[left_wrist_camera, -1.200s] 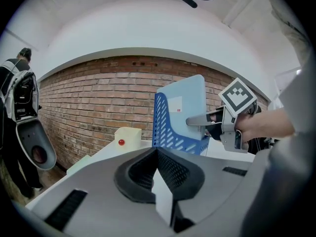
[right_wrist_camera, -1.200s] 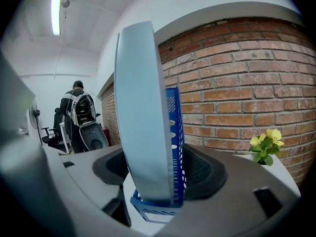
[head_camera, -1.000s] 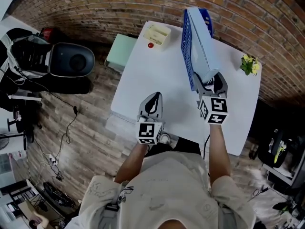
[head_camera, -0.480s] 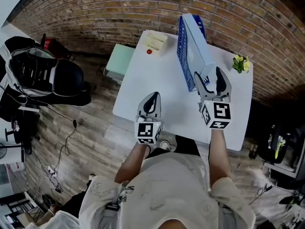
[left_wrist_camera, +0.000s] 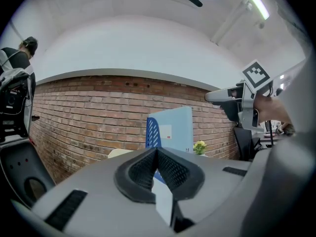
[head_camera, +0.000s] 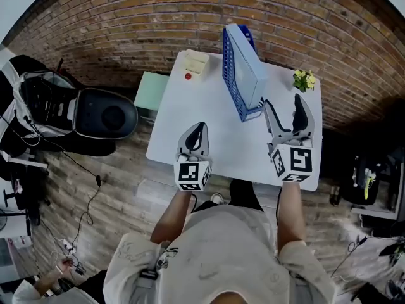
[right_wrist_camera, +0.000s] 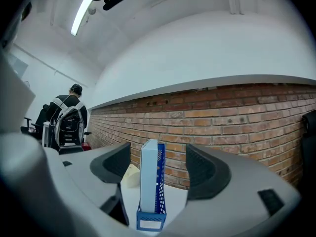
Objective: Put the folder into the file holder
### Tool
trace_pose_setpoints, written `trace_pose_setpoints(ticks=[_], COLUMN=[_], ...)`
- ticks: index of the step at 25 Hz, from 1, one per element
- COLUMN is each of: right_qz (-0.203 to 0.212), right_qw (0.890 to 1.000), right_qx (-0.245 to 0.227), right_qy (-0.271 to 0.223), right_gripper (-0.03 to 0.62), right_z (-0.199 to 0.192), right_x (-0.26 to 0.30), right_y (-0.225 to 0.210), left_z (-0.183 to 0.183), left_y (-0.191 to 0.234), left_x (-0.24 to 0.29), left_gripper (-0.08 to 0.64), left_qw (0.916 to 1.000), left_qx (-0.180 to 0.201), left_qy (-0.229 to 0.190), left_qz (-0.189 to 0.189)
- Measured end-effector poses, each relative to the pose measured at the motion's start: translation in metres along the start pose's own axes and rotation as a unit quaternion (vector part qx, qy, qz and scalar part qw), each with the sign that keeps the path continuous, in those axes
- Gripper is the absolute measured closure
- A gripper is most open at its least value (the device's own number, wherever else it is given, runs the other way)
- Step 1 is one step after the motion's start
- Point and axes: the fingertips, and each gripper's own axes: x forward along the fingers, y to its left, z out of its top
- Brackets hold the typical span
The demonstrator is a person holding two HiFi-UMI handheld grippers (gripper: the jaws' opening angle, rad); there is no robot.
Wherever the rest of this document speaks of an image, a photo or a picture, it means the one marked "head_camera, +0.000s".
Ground person's right forearm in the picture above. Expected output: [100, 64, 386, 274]
[277, 182, 307, 259]

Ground person's off-white shirt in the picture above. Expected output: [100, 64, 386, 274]
[103, 204, 336, 304]

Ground open black backpack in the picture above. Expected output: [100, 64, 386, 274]
[0, 54, 139, 156]

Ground person's left forearm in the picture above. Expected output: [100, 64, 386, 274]
[150, 189, 193, 245]

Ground long black floor cable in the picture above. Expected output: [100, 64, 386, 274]
[40, 137, 103, 243]

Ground blue mesh file holder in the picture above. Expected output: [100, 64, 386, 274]
[222, 25, 265, 122]

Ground yellow-green toy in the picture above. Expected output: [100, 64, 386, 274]
[363, 168, 378, 201]

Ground small yellow-green potted plant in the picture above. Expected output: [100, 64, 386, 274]
[291, 69, 317, 93]

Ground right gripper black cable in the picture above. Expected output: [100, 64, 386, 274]
[275, 187, 284, 223]

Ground beige desk organizer box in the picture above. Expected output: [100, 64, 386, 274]
[183, 49, 211, 82]

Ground person's black trousers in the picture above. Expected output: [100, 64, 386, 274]
[192, 179, 265, 213]

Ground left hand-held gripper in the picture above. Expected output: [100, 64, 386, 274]
[173, 121, 213, 192]

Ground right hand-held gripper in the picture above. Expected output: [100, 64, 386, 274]
[263, 93, 316, 184]

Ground light blue folder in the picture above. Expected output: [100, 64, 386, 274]
[226, 23, 270, 110]

